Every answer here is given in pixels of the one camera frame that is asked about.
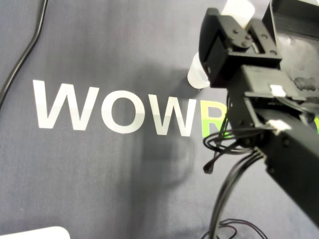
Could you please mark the dark grey plastic tray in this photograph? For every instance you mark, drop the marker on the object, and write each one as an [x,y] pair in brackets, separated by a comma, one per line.
[299,57]

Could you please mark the small white plastic cup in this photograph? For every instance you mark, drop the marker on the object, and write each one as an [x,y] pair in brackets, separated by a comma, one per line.
[236,11]

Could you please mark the dark grey printed desk mat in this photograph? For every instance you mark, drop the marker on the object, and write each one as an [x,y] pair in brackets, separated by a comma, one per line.
[99,174]

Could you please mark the white desk lamp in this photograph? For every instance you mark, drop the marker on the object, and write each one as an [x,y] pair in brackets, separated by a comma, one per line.
[37,234]

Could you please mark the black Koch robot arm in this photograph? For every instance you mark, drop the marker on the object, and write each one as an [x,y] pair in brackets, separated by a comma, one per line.
[294,149]

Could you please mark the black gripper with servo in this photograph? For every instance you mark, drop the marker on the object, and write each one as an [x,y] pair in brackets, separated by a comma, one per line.
[215,57]

